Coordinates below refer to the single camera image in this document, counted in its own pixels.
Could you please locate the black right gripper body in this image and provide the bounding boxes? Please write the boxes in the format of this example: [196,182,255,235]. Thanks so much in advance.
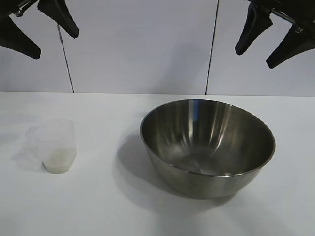
[247,0,315,33]

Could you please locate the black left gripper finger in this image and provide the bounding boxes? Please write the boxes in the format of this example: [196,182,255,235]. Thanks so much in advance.
[36,0,80,39]
[0,0,42,61]

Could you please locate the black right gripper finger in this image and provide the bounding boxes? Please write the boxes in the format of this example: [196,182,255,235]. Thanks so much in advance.
[266,29,315,70]
[235,4,274,56]

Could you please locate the stainless steel mixing bowl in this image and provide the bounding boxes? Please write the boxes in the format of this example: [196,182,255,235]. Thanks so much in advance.
[139,99,277,199]

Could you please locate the white rice grains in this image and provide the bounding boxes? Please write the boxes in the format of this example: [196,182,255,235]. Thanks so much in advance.
[43,147,74,174]

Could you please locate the clear plastic measuring cup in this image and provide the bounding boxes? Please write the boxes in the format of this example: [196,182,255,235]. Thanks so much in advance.
[18,118,75,174]

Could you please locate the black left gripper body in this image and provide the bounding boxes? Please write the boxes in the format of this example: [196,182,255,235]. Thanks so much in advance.
[9,0,42,18]

